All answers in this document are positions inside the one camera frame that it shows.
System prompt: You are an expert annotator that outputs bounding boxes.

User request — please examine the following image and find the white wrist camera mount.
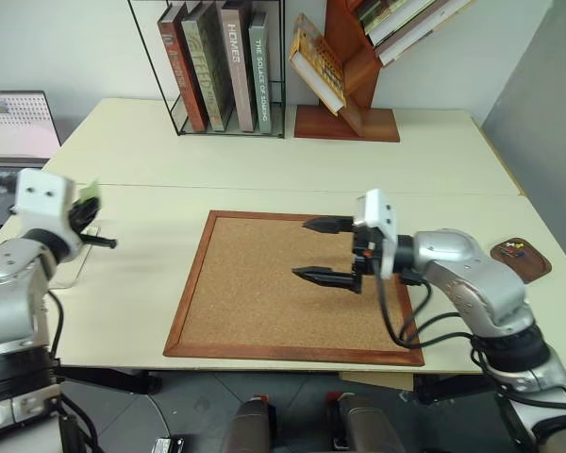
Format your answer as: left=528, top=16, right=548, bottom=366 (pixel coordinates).
left=12, top=168, right=85, bottom=260
left=356, top=189, right=400, bottom=277

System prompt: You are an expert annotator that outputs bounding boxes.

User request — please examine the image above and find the brown wooden tree bookshelf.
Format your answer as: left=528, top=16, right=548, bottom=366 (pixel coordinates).
left=293, top=0, right=401, bottom=143

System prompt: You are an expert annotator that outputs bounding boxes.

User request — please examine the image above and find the dark green book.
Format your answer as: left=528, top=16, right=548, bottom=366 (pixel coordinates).
left=358, top=0, right=407, bottom=25

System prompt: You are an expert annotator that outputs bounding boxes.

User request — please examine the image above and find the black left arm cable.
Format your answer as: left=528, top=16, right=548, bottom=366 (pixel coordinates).
left=46, top=288, right=99, bottom=453

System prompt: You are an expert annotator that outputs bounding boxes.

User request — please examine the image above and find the wood-framed cork board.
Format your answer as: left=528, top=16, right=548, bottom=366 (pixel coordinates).
left=163, top=210, right=426, bottom=367

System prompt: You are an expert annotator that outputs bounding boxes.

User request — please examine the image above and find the dark rounded shape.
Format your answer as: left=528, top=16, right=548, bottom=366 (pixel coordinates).
left=224, top=394, right=279, bottom=453
left=327, top=391, right=407, bottom=453

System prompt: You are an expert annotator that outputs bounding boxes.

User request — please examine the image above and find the red-brown hardcover book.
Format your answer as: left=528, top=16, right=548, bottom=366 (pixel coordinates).
left=157, top=3, right=208, bottom=133

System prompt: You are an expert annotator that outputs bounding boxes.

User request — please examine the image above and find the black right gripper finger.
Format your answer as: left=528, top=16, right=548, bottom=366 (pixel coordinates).
left=301, top=215, right=356, bottom=236
left=291, top=265, right=356, bottom=291

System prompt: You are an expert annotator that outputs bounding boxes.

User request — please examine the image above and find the olive green patterned book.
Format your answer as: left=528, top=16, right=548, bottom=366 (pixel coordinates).
left=181, top=2, right=235, bottom=132

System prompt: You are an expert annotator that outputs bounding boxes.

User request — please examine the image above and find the white-paged brown-cover book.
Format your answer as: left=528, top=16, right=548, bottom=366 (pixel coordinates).
left=376, top=0, right=477, bottom=67

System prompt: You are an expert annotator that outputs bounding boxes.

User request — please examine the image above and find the clear plastic box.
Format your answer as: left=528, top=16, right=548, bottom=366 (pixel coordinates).
left=51, top=225, right=101, bottom=290

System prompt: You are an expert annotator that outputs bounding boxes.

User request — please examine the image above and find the black wire book rack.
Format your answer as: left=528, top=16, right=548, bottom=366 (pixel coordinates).
left=126, top=0, right=287, bottom=140

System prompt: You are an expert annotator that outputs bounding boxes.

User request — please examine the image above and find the grey-green Solace book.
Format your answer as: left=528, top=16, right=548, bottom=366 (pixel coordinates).
left=248, top=11, right=271, bottom=133

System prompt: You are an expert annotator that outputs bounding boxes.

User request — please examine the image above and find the yellow patterned book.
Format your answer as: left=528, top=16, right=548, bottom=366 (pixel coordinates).
left=289, top=13, right=348, bottom=116

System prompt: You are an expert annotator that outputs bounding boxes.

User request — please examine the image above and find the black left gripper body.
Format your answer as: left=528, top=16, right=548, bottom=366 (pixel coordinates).
left=67, top=206, right=94, bottom=243

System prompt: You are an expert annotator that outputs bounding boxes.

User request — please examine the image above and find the small black box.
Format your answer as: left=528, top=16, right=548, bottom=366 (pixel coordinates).
left=154, top=436, right=186, bottom=453

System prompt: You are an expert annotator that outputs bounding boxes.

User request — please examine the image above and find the black table leg bracket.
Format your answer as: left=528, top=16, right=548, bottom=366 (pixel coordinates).
left=414, top=377, right=496, bottom=406
left=56, top=365, right=161, bottom=395

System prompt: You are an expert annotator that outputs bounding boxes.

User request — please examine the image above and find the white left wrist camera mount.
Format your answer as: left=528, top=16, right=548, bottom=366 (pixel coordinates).
left=12, top=168, right=85, bottom=260

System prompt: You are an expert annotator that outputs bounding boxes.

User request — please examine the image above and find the beige HOMES book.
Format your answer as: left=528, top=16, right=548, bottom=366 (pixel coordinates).
left=220, top=0, right=257, bottom=132

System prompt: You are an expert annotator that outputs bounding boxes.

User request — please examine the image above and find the open laptop computer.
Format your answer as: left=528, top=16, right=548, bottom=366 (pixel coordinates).
left=0, top=91, right=61, bottom=226

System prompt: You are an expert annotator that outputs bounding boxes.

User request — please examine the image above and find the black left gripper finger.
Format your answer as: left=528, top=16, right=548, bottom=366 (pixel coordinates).
left=79, top=233, right=119, bottom=250
left=76, top=195, right=104, bottom=221

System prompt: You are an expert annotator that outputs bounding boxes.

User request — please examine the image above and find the dark wooden tray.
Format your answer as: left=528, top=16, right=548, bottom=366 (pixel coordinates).
left=489, top=238, right=555, bottom=284

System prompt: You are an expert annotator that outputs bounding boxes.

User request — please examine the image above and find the white-paged thick book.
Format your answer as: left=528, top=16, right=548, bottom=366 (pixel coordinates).
left=365, top=0, right=449, bottom=48

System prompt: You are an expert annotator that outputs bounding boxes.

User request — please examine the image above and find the brown cardboard piece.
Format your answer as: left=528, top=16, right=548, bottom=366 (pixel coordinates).
left=338, top=371, right=415, bottom=393

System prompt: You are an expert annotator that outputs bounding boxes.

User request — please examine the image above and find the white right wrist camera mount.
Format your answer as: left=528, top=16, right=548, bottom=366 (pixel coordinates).
left=356, top=189, right=400, bottom=277

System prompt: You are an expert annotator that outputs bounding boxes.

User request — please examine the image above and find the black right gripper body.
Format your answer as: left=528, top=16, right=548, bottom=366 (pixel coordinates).
left=350, top=217, right=388, bottom=294

